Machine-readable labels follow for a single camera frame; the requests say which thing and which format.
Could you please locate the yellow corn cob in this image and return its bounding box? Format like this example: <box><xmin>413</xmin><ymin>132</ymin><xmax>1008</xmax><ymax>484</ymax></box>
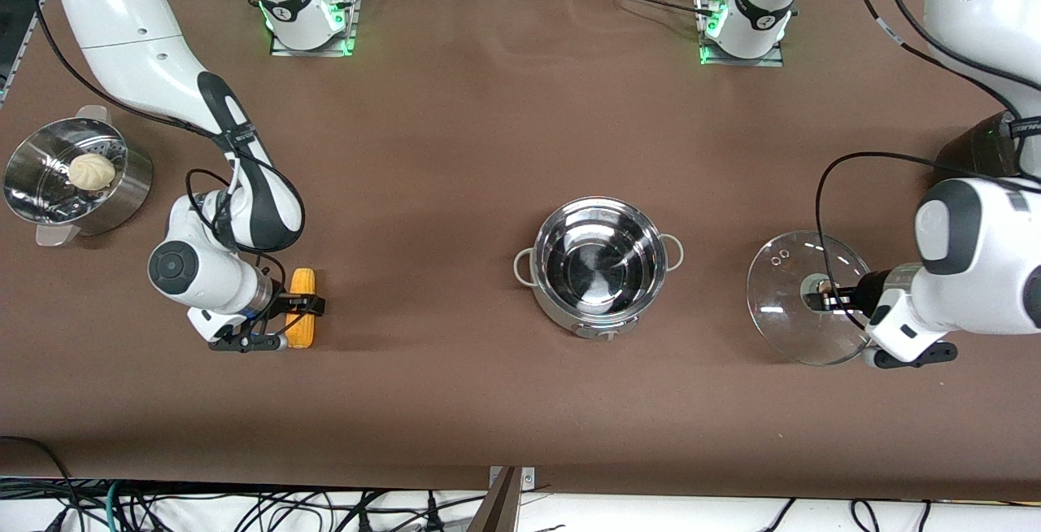
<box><xmin>286</xmin><ymin>268</ymin><xmax>317</xmax><ymax>350</ymax></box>

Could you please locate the round glass pot lid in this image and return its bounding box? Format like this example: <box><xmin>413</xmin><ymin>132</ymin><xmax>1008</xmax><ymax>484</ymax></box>
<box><xmin>747</xmin><ymin>230</ymin><xmax>878</xmax><ymax>367</ymax></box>

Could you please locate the stainless steel steamer pot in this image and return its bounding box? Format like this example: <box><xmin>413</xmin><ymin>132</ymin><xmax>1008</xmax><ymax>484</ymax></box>
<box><xmin>2</xmin><ymin>105</ymin><xmax>154</xmax><ymax>248</ymax></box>

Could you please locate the grey electric cooking pot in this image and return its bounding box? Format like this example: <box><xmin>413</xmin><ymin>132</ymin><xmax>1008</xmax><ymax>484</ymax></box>
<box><xmin>513</xmin><ymin>196</ymin><xmax>685</xmax><ymax>341</ymax></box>

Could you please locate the black rice cooker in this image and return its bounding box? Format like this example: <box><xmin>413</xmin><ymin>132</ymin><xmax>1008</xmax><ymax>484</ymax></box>
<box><xmin>935</xmin><ymin>113</ymin><xmax>1022</xmax><ymax>183</ymax></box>

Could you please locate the white steamed bun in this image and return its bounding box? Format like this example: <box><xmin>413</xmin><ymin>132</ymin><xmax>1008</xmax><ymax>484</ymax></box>
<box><xmin>67</xmin><ymin>153</ymin><xmax>116</xmax><ymax>192</ymax></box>

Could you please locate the brown table cover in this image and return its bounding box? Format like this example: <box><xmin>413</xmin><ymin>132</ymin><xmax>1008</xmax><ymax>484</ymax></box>
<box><xmin>0</xmin><ymin>0</ymin><xmax>1041</xmax><ymax>502</ymax></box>

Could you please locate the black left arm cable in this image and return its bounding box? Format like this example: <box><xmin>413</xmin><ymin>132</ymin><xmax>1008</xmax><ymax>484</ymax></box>
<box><xmin>815</xmin><ymin>0</ymin><xmax>1041</xmax><ymax>347</ymax></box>

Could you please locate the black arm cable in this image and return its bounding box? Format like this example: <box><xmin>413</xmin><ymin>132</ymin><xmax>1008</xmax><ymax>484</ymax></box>
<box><xmin>815</xmin><ymin>0</ymin><xmax>1041</xmax><ymax>347</ymax></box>
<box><xmin>27</xmin><ymin>0</ymin><xmax>308</xmax><ymax>339</ymax></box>

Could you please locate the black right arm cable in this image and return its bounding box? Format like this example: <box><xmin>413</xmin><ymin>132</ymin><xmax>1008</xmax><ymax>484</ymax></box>
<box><xmin>27</xmin><ymin>0</ymin><xmax>308</xmax><ymax>339</ymax></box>

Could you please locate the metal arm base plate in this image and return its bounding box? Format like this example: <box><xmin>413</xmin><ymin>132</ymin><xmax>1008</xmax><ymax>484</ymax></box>
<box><xmin>270</xmin><ymin>0</ymin><xmax>359</xmax><ymax>57</ymax></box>
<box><xmin>698</xmin><ymin>0</ymin><xmax>784</xmax><ymax>68</ymax></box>

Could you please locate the small metal mounting bracket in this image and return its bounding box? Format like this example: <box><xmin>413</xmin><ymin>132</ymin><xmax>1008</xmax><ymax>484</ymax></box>
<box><xmin>488</xmin><ymin>465</ymin><xmax>536</xmax><ymax>491</ymax></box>

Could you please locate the dark camera stand post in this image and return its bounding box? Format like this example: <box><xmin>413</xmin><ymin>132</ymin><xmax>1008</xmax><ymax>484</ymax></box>
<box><xmin>468</xmin><ymin>467</ymin><xmax>521</xmax><ymax>532</ymax></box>

